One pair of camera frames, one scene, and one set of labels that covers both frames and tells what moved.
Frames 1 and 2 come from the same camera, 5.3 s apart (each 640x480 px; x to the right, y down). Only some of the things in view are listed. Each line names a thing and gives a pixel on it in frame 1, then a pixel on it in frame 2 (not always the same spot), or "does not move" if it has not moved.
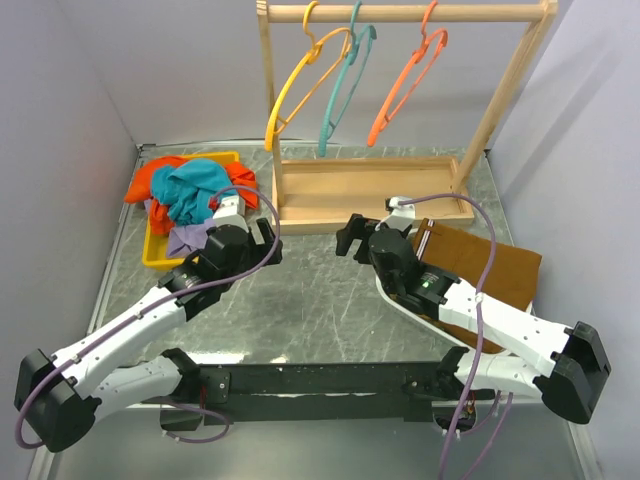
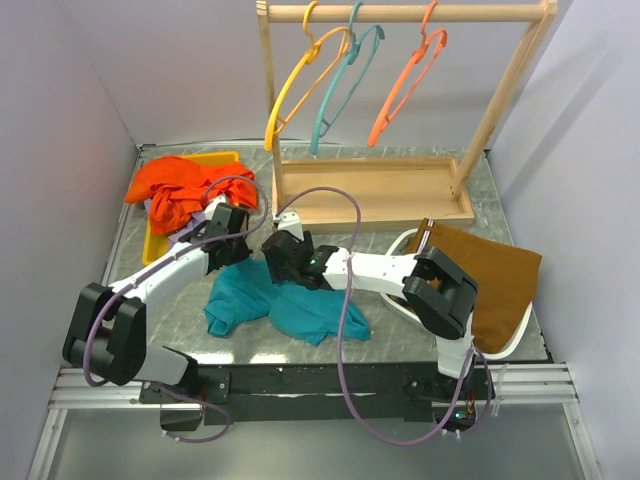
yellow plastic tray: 155,246 does not move
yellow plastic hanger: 276,124 does not move
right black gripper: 358,227 → 278,274
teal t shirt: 188,187 → 247,289
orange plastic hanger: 404,72 does not move
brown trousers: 513,274 does not move
